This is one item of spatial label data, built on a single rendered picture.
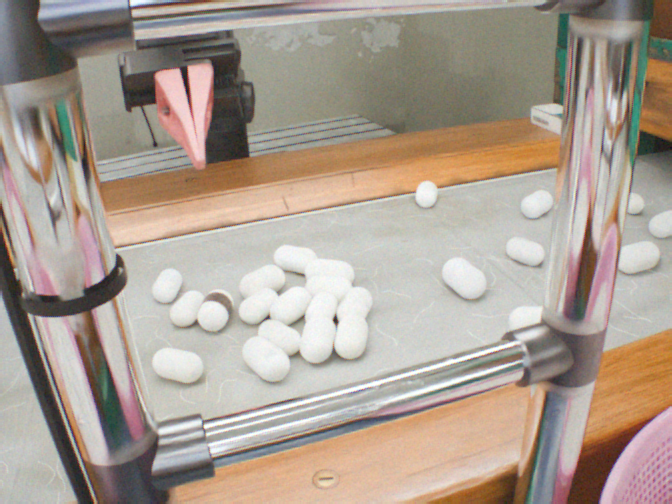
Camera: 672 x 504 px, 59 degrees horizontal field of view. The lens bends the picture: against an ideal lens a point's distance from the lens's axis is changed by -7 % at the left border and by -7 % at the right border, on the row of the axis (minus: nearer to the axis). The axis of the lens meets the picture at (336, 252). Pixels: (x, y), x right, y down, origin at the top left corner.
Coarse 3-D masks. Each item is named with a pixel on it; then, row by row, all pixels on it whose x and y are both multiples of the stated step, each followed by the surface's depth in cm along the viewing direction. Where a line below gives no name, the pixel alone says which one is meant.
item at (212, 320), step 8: (208, 304) 40; (216, 304) 40; (200, 312) 40; (208, 312) 40; (216, 312) 40; (224, 312) 41; (200, 320) 40; (208, 320) 40; (216, 320) 40; (224, 320) 40; (208, 328) 40; (216, 328) 40
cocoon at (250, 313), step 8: (264, 288) 42; (256, 296) 41; (264, 296) 42; (272, 296) 42; (248, 304) 41; (256, 304) 41; (264, 304) 41; (240, 312) 41; (248, 312) 41; (256, 312) 41; (264, 312) 41; (248, 320) 41; (256, 320) 41
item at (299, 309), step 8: (296, 288) 42; (304, 288) 42; (280, 296) 41; (288, 296) 41; (296, 296) 41; (304, 296) 41; (272, 304) 41; (280, 304) 40; (288, 304) 40; (296, 304) 41; (304, 304) 41; (272, 312) 40; (280, 312) 40; (288, 312) 40; (296, 312) 41; (304, 312) 41; (280, 320) 40; (288, 320) 40; (296, 320) 41
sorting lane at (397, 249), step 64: (448, 192) 61; (512, 192) 60; (640, 192) 59; (128, 256) 52; (192, 256) 51; (256, 256) 50; (320, 256) 50; (384, 256) 49; (448, 256) 49; (0, 320) 43; (384, 320) 41; (448, 320) 41; (640, 320) 39; (0, 384) 36; (192, 384) 36; (256, 384) 36; (320, 384) 36; (0, 448) 31
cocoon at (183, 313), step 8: (184, 296) 42; (192, 296) 42; (200, 296) 42; (176, 304) 41; (184, 304) 41; (192, 304) 41; (200, 304) 42; (176, 312) 41; (184, 312) 41; (192, 312) 41; (176, 320) 41; (184, 320) 41; (192, 320) 41
